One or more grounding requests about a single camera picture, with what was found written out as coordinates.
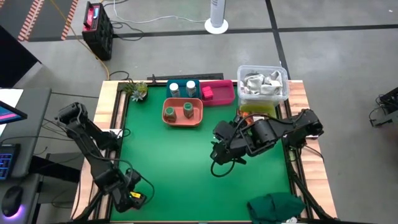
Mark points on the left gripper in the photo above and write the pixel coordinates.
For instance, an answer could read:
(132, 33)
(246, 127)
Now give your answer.
(122, 196)

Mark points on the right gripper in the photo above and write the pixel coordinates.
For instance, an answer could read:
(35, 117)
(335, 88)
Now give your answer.
(228, 143)

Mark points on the green-lidded spice jar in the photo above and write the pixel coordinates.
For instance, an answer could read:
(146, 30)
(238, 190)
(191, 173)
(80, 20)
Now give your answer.
(170, 114)
(188, 109)

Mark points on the small pink block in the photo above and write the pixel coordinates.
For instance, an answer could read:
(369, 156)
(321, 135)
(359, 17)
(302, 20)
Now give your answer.
(207, 92)

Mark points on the white-lidded spice jar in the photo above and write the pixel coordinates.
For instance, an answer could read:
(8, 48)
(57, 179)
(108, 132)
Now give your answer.
(174, 89)
(191, 88)

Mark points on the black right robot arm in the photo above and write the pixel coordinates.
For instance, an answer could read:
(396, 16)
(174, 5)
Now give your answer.
(280, 127)

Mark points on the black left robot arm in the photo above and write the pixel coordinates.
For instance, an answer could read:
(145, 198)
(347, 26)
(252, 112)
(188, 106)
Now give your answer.
(90, 146)

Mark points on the yellow plastic bin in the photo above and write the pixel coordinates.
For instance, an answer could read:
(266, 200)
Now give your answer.
(258, 109)

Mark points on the orange plastic bin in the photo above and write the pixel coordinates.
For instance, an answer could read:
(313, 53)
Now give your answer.
(180, 119)

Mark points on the pink plastic bin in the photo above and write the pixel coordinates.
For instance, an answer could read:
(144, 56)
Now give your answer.
(222, 93)

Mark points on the dark green cloth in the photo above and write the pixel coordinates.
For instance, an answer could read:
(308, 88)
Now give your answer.
(275, 207)

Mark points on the crumpled white cloths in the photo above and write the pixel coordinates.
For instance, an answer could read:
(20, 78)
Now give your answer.
(262, 82)

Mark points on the blue plastic bin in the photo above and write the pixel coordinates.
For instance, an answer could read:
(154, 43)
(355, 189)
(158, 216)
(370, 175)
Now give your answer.
(182, 83)

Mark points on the black bar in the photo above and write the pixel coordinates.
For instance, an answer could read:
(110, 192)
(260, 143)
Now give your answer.
(186, 76)

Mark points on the clear plastic storage box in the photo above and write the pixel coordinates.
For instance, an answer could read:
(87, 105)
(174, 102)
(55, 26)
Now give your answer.
(284, 84)

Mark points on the potted succulent plant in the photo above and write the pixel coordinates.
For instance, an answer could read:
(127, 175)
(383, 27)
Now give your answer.
(136, 91)

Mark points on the black computer mouse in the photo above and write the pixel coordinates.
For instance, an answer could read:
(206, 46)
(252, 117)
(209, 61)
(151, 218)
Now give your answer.
(12, 200)

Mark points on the grey desk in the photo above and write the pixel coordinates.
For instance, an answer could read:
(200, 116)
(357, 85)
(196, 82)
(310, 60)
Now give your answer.
(34, 124)

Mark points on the backlit black keyboard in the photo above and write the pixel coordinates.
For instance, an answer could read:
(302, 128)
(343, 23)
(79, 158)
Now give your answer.
(7, 161)

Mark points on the tilted display screen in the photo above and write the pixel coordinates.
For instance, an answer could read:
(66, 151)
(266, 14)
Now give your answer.
(11, 113)

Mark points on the black equipment stand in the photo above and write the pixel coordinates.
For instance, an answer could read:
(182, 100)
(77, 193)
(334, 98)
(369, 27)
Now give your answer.
(387, 107)

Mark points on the white paper sheet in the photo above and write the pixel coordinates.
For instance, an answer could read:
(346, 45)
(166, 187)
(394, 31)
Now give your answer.
(9, 95)

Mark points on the black panel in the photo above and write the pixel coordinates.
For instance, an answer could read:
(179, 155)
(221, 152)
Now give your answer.
(15, 59)

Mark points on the red device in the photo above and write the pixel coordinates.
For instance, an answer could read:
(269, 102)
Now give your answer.
(91, 17)

